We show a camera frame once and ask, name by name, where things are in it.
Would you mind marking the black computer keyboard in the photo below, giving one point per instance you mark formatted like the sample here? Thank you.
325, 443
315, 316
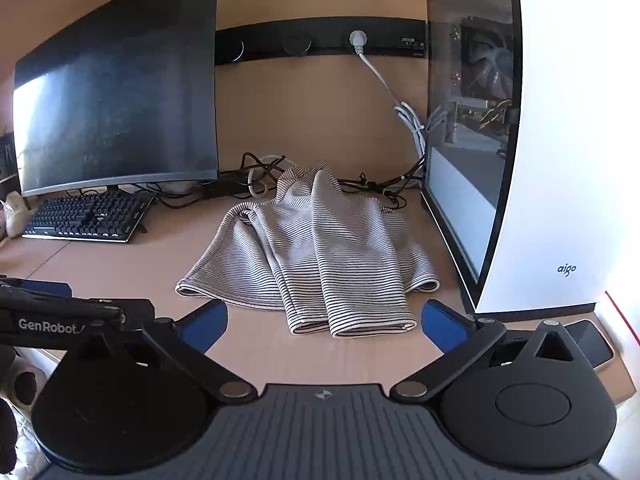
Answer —
85, 215

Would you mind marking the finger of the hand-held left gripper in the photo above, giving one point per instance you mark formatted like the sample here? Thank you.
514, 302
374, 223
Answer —
50, 290

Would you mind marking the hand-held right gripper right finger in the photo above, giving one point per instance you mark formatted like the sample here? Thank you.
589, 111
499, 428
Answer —
445, 329

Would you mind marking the black smartphone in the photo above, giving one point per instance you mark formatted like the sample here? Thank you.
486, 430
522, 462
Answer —
592, 342

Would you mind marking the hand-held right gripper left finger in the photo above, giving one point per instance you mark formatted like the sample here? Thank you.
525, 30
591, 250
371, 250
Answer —
204, 324

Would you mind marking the beige plush toy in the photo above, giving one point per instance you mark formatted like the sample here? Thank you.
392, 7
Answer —
12, 217

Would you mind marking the grey striped long-sleeve shirt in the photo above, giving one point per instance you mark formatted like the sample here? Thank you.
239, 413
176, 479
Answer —
325, 250

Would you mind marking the black curved computer monitor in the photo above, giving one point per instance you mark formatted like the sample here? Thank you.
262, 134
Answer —
115, 85

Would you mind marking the white computer case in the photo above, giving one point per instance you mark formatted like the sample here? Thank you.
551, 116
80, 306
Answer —
560, 160

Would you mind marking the black wall socket rail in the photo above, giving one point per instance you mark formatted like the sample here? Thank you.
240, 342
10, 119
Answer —
325, 35

